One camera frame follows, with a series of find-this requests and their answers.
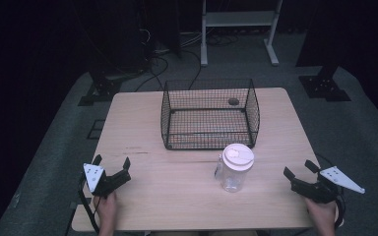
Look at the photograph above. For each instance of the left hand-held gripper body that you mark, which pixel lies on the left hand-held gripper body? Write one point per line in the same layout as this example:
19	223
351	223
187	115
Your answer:
102	183

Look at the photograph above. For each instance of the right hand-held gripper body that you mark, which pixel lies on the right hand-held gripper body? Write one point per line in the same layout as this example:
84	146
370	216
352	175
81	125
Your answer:
318	191

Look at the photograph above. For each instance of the person's right hand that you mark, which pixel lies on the person's right hand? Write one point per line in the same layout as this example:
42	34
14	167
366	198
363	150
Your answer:
322	216

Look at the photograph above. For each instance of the person's left hand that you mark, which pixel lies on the person's left hand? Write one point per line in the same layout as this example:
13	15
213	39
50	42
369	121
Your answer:
106	209

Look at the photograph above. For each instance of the clear cup with white lid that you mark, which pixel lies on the clear cup with white lid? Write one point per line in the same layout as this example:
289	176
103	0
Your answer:
237	167

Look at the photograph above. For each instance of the black stand base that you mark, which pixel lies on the black stand base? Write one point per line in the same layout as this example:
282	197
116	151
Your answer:
325	87
101	90

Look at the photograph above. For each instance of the small dark round object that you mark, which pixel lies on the small dark round object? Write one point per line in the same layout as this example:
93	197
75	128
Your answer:
233	101

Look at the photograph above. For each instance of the white metal stand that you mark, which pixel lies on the white metal stand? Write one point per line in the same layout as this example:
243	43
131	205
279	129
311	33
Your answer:
239	19

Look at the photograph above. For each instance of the black floor frame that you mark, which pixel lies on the black floor frame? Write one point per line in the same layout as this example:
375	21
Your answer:
95	129

